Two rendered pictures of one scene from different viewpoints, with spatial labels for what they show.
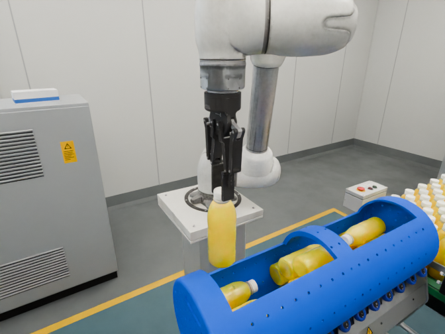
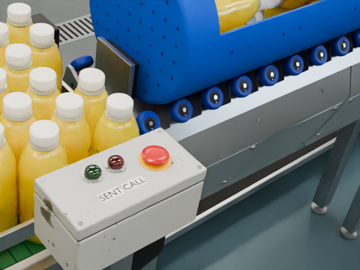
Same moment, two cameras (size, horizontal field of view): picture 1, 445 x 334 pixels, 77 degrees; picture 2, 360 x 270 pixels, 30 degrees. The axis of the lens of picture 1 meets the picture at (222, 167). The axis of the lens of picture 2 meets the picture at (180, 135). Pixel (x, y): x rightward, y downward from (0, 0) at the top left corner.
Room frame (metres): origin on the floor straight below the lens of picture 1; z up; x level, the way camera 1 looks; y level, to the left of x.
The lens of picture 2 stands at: (1.89, -0.85, 1.69)
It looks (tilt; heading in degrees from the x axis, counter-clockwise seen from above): 39 degrees down; 164
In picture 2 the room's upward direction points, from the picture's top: 10 degrees clockwise
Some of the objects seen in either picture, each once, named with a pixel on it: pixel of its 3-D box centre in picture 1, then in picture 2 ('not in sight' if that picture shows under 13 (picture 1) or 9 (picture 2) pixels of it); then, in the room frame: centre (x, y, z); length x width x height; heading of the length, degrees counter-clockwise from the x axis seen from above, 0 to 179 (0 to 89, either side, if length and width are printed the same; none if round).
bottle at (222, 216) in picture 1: (222, 229); not in sight; (0.58, 0.00, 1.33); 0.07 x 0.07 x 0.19
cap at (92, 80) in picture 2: not in sight; (91, 79); (1.07, -0.77, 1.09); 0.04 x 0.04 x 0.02
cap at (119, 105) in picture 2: not in sight; (119, 104); (1.13, -0.73, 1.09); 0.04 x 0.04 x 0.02
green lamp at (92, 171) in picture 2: not in sight; (92, 171); (1.29, -0.78, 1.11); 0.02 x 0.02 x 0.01
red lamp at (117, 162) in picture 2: not in sight; (115, 161); (1.27, -0.75, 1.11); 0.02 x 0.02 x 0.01
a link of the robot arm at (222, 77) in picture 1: (222, 76); not in sight; (0.58, 0.00, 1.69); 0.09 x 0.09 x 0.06
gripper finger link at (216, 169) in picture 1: (217, 178); not in sight; (0.60, 0.01, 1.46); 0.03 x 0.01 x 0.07; 121
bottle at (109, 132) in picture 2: not in sight; (114, 156); (1.13, -0.73, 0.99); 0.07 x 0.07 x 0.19
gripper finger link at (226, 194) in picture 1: (228, 185); not in sight; (0.56, -0.01, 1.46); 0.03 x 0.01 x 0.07; 121
